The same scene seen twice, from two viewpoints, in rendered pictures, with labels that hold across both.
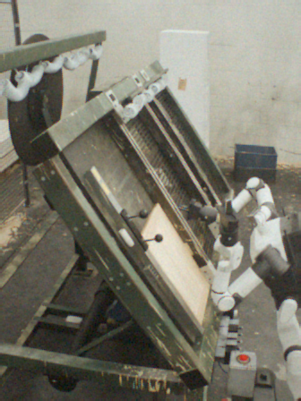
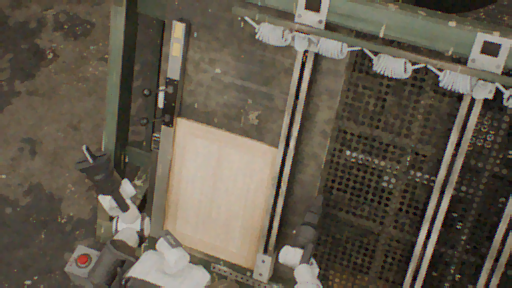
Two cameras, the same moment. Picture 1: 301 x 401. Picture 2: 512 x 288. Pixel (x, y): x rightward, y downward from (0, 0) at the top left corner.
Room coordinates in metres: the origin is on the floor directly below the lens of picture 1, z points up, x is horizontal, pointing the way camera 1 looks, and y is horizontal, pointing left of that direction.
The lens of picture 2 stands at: (2.67, -1.40, 3.52)
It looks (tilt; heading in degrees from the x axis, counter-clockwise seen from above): 57 degrees down; 105
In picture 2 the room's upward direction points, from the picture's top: 5 degrees counter-clockwise
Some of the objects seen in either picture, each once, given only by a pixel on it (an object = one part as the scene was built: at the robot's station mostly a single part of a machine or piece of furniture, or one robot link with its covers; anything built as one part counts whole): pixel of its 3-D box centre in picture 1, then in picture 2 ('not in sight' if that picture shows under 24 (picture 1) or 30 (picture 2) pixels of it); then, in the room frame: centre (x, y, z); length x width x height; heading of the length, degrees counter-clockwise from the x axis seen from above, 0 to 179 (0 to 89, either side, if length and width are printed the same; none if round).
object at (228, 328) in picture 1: (229, 338); not in sight; (2.07, -0.46, 0.69); 0.50 x 0.14 x 0.24; 168
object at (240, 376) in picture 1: (241, 373); (89, 269); (1.63, -0.44, 0.84); 0.12 x 0.12 x 0.18; 78
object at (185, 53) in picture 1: (185, 105); not in sight; (6.33, -0.51, 1.03); 0.61 x 0.58 x 2.05; 169
